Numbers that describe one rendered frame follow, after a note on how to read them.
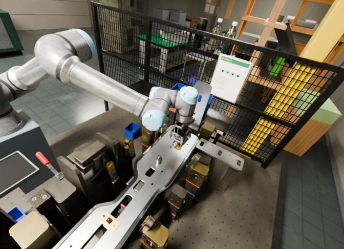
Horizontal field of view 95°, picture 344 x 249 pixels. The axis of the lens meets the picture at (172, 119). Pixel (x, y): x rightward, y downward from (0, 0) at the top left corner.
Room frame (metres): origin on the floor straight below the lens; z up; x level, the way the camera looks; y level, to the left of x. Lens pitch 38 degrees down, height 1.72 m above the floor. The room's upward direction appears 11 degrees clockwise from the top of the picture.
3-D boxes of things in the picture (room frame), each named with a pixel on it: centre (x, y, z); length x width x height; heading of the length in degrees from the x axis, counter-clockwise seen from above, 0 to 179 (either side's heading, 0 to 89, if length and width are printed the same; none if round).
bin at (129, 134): (0.96, 0.31, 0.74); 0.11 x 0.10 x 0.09; 156
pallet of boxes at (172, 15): (6.72, 0.68, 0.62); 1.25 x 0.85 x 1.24; 152
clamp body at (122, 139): (0.56, 0.23, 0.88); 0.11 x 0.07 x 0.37; 66
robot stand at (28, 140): (0.48, 0.78, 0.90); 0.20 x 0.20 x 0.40; 62
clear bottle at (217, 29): (1.27, -0.19, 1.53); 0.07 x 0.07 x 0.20
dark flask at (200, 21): (1.31, -0.08, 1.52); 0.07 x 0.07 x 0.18
